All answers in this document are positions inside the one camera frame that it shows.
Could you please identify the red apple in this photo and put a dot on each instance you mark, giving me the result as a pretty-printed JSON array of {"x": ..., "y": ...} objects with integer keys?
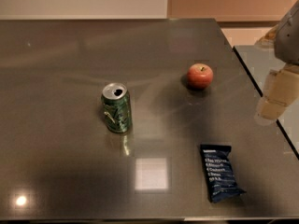
[{"x": 199, "y": 76}]

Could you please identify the dark blue snack bar wrapper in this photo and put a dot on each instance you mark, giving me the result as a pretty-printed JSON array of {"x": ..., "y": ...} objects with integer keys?
[{"x": 220, "y": 177}]

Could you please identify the green soda can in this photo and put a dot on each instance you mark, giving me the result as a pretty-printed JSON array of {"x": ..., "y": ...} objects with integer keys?
[{"x": 117, "y": 107}]

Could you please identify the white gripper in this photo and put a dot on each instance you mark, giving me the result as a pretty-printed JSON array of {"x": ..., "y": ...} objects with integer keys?
[{"x": 288, "y": 41}]

